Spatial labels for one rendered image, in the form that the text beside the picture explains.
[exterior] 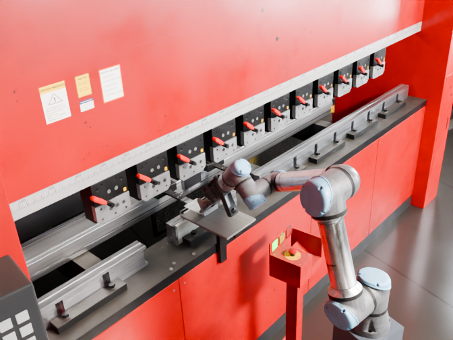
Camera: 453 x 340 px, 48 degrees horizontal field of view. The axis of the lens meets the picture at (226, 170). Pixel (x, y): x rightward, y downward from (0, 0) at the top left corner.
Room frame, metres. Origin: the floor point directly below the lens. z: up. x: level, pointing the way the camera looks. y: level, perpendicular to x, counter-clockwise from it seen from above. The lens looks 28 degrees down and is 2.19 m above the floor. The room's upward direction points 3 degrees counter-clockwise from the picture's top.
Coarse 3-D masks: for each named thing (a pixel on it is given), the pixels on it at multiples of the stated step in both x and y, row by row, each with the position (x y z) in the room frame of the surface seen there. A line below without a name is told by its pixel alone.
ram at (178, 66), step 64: (0, 0) 1.40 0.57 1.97; (64, 0) 1.54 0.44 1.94; (128, 0) 1.70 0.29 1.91; (192, 0) 1.91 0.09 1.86; (256, 0) 2.17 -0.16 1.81; (320, 0) 2.52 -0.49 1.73; (384, 0) 3.01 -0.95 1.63; (0, 64) 1.37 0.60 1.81; (64, 64) 1.51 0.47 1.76; (128, 64) 1.68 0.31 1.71; (192, 64) 1.89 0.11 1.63; (256, 64) 2.17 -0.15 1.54; (320, 64) 2.54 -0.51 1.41; (0, 128) 1.34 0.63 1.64; (64, 128) 1.48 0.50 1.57; (128, 128) 1.65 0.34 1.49; (64, 192) 1.44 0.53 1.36
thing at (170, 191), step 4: (172, 184) 2.06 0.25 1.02; (176, 184) 2.07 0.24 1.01; (172, 188) 2.05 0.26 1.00; (176, 188) 2.07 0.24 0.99; (164, 192) 2.02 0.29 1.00; (168, 192) 2.02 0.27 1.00; (172, 192) 2.01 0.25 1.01; (176, 192) 2.01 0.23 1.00; (156, 196) 1.99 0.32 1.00; (160, 196) 2.00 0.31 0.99; (172, 196) 1.98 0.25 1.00; (176, 196) 1.98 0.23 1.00; (180, 196) 1.97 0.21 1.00; (184, 196) 1.97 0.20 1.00; (180, 200) 1.95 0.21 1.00; (184, 200) 1.94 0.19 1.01; (188, 200) 1.94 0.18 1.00; (192, 200) 1.94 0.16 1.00
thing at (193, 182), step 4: (200, 172) 1.93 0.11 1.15; (192, 176) 1.90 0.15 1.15; (196, 176) 1.91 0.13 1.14; (200, 176) 1.93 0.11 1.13; (188, 180) 1.88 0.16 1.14; (192, 180) 1.89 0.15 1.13; (196, 180) 1.91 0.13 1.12; (200, 180) 1.93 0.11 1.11; (184, 184) 1.86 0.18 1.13; (188, 184) 1.88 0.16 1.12; (192, 184) 1.89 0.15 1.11; (196, 184) 1.92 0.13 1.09; (184, 188) 1.86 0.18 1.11; (188, 188) 1.88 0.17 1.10; (192, 188) 1.90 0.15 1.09; (184, 192) 1.87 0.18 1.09
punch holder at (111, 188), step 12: (108, 180) 1.56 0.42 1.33; (120, 180) 1.60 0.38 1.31; (84, 192) 1.54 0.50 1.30; (96, 192) 1.53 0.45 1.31; (108, 192) 1.56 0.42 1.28; (120, 192) 1.59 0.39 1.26; (84, 204) 1.56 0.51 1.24; (96, 204) 1.52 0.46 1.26; (120, 204) 1.58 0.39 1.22; (96, 216) 1.51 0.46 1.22; (108, 216) 1.54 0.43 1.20
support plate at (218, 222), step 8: (184, 216) 1.82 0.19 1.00; (192, 216) 1.82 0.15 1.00; (200, 216) 1.81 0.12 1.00; (208, 216) 1.81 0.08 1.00; (216, 216) 1.81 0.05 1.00; (224, 216) 1.80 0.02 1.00; (240, 216) 1.80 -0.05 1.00; (248, 216) 1.80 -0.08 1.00; (200, 224) 1.75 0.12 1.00; (208, 224) 1.75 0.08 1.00; (216, 224) 1.75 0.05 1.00; (224, 224) 1.74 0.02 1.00; (232, 224) 1.74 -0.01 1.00; (240, 224) 1.74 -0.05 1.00; (248, 224) 1.74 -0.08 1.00; (216, 232) 1.69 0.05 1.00; (224, 232) 1.69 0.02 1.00; (232, 232) 1.68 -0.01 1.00
